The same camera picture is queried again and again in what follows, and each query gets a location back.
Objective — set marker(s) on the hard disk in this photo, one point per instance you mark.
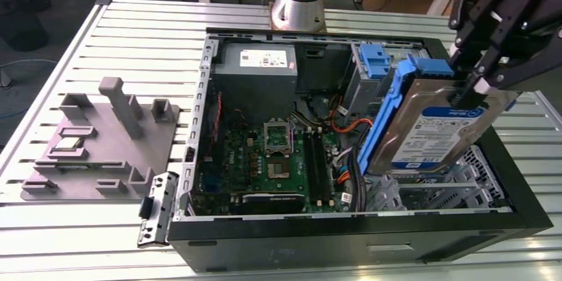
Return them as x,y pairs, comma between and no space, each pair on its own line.
434,136

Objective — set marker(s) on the grey power supply unit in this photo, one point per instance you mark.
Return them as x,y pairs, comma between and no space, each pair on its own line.
253,96

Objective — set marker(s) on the green motherboard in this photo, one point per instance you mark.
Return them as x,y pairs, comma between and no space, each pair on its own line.
236,162

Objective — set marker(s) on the black open PC case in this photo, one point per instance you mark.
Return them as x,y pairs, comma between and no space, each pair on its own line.
307,248

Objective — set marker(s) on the grey metal slot bracket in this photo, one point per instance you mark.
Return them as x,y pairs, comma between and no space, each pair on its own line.
160,208

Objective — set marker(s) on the blue drive cage latch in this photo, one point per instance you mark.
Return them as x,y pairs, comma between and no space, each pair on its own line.
371,60

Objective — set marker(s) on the metal optical drive cage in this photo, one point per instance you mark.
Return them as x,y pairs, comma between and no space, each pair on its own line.
364,93

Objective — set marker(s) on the black graphics card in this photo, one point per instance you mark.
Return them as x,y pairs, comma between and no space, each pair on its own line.
272,203

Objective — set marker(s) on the metal disk bay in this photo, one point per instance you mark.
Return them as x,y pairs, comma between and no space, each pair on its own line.
439,185

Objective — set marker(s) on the silver CPU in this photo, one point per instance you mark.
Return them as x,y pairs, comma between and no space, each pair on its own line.
68,143

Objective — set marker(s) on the grey parts rack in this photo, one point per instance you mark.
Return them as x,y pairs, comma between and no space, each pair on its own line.
113,149

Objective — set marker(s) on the black RAM slot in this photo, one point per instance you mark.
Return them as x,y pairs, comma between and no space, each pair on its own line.
323,166
311,166

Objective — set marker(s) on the CPU socket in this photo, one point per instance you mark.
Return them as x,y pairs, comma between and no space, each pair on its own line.
279,168

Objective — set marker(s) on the black office chair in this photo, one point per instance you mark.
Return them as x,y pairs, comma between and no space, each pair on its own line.
25,31

